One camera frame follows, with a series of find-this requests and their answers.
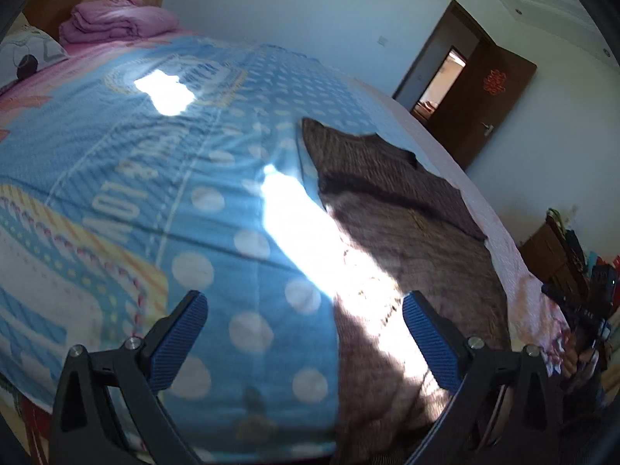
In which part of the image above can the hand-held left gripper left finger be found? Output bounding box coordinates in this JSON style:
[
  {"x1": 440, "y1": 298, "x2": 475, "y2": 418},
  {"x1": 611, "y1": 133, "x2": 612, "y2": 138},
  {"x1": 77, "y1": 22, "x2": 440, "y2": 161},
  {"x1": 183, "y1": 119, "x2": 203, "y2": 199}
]
[{"x1": 50, "y1": 290, "x2": 209, "y2": 465}]

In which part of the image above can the wooden cabinet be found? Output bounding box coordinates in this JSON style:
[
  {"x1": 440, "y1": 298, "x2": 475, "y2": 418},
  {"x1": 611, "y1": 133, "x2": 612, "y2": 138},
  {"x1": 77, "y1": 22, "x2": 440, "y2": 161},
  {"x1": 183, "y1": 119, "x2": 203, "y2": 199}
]
[{"x1": 520, "y1": 217, "x2": 592, "y2": 303}]

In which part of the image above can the pink patterned bed sheet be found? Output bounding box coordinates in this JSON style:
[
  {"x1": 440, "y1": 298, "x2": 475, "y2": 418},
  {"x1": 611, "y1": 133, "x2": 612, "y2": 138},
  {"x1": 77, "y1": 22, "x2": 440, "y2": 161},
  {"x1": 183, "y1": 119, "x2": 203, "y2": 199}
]
[{"x1": 339, "y1": 75, "x2": 570, "y2": 381}]

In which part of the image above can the red door ornament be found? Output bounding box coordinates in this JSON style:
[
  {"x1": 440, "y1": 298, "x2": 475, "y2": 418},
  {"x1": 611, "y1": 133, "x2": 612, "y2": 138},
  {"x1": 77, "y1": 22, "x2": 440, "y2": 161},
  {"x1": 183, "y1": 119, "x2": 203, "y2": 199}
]
[{"x1": 482, "y1": 71, "x2": 507, "y2": 96}]

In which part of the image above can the white printed pillow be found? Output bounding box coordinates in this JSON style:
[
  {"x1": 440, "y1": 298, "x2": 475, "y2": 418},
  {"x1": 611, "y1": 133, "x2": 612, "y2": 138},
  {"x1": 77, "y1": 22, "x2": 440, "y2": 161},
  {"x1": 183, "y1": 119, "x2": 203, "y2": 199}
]
[{"x1": 0, "y1": 24, "x2": 69, "y2": 94}]

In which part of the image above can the dark wooden door frame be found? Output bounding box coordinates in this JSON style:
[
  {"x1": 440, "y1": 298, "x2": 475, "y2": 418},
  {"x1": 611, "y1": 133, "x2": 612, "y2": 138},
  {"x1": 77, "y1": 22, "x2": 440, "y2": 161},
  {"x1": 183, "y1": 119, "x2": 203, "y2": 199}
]
[{"x1": 393, "y1": 0, "x2": 491, "y2": 122}]

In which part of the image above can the pink folded quilt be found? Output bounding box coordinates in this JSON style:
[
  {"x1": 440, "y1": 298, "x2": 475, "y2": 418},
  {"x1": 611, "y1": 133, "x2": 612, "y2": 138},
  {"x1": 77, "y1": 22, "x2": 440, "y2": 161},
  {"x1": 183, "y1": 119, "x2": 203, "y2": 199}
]
[{"x1": 59, "y1": 0, "x2": 181, "y2": 45}]

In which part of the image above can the brown knitted sweater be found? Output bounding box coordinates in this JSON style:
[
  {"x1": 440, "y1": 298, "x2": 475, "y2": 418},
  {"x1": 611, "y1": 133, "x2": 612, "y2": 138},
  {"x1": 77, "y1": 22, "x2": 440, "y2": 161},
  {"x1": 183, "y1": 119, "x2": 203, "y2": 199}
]
[{"x1": 301, "y1": 117, "x2": 512, "y2": 462}]

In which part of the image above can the pile of clothes on cabinet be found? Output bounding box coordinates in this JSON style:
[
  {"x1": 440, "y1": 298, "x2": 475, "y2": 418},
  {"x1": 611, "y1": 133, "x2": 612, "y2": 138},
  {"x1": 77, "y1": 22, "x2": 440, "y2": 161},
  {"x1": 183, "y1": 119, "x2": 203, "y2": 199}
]
[{"x1": 546, "y1": 207, "x2": 620, "y2": 301}]

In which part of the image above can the blue polka dot blanket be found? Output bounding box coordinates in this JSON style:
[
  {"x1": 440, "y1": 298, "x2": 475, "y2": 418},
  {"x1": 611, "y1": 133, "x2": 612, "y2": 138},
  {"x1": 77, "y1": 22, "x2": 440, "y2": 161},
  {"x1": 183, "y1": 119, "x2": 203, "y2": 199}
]
[{"x1": 0, "y1": 34, "x2": 388, "y2": 463}]

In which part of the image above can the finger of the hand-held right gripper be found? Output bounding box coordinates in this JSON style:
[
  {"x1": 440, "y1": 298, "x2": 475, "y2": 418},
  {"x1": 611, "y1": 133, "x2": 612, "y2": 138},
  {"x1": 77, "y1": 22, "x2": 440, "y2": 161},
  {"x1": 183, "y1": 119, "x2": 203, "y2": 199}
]
[{"x1": 541, "y1": 283, "x2": 589, "y2": 318}]

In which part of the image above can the brown wooden door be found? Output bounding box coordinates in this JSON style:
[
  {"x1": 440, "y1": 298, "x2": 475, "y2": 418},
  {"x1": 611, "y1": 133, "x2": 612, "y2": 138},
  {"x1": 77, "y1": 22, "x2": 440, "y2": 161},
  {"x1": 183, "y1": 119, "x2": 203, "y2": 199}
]
[{"x1": 429, "y1": 41, "x2": 538, "y2": 171}]

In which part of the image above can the person's right hand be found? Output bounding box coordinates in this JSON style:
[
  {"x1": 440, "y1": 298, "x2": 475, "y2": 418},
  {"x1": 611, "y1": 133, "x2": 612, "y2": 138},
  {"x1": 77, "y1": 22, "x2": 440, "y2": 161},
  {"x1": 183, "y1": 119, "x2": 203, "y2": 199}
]
[{"x1": 562, "y1": 332, "x2": 601, "y2": 391}]

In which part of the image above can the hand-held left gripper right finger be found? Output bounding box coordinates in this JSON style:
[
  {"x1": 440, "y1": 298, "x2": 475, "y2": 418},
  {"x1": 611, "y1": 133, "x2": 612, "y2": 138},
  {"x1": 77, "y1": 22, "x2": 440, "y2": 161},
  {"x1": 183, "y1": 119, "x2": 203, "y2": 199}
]
[{"x1": 402, "y1": 291, "x2": 567, "y2": 465}]

